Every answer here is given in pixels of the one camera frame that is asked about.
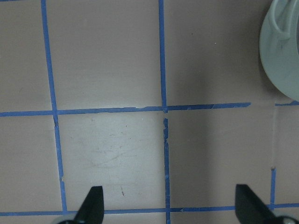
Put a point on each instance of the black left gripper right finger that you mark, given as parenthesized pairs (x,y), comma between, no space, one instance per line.
(249,208)

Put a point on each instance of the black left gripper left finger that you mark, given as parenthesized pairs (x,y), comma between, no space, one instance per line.
(92,208)

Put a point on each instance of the pale green steel pot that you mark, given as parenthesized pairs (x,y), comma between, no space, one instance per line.
(279,46)

